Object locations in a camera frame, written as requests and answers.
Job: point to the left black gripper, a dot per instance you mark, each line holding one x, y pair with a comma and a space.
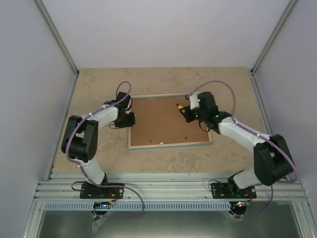
131, 122

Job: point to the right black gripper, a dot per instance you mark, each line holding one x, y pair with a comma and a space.
187, 114

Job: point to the yellow handled screwdriver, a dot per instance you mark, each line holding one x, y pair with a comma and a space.
179, 107

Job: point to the teal wooden photo frame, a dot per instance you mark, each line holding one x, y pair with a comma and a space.
157, 118

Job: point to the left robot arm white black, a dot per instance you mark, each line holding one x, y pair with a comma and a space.
80, 140

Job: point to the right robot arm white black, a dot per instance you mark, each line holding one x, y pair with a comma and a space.
272, 159

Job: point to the clear plastic bag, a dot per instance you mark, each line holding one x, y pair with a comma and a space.
97, 223

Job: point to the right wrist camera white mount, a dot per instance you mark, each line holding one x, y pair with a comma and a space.
194, 100

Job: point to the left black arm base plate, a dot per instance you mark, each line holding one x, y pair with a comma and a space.
89, 191

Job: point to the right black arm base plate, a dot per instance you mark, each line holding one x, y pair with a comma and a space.
224, 190

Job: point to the aluminium rail base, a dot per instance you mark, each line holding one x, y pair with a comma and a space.
161, 187

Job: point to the grey slotted cable duct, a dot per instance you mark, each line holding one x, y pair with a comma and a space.
136, 206

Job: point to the left aluminium corner post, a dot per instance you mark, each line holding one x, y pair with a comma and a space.
56, 35

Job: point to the aluminium corner post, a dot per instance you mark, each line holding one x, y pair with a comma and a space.
56, 35
275, 33

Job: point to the right aluminium corner post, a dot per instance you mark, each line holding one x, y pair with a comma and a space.
275, 33

